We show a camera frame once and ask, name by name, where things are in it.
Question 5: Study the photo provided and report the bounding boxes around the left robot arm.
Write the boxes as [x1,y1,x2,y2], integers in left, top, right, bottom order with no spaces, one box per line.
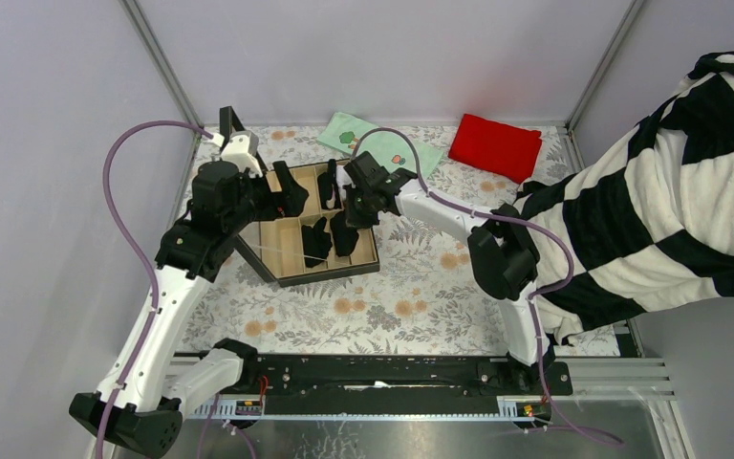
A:
[69,161,309,458]

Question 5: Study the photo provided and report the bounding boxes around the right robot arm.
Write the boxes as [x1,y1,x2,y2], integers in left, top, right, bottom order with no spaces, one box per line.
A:
[335,152,549,394]

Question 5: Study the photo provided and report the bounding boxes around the floral patterned table mat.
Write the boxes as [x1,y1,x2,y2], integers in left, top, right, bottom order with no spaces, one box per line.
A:
[177,123,621,358]

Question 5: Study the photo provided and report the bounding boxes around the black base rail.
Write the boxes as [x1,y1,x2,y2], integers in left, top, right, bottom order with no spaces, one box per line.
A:
[223,354,573,417]

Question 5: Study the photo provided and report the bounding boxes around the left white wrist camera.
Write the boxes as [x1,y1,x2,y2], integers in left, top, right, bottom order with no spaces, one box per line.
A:
[208,130,264,178]

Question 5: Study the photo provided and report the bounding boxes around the red folded cloth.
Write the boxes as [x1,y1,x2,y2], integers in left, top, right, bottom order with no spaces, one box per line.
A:
[448,114,543,184]

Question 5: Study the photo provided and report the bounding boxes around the black wooden compartment box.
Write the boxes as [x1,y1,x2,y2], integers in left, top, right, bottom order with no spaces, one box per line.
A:
[234,152,380,287]

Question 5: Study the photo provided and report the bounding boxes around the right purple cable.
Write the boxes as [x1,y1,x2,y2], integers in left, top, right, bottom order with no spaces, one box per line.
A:
[349,126,627,448]

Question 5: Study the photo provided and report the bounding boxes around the white rolled cloth in box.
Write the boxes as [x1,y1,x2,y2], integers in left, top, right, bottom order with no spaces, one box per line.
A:
[335,165,352,205]

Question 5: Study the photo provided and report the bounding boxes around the black rolled sock in box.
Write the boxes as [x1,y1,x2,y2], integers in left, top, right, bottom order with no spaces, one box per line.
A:
[316,159,341,210]

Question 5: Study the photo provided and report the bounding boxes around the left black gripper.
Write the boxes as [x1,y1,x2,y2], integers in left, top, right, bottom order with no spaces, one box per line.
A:
[223,161,308,237]

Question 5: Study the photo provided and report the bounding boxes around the black underwear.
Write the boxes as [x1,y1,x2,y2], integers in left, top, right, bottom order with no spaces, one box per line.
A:
[301,216,333,269]

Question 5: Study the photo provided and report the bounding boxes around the black garment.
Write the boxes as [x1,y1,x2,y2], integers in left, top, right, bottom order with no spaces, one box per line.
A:
[330,211,359,257]

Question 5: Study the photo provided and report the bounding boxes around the black white checkered blanket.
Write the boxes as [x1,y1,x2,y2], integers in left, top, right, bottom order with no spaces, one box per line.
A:
[514,51,734,340]

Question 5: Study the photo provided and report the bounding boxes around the light green printed cloth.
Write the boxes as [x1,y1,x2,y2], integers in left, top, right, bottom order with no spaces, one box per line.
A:
[317,112,417,172]

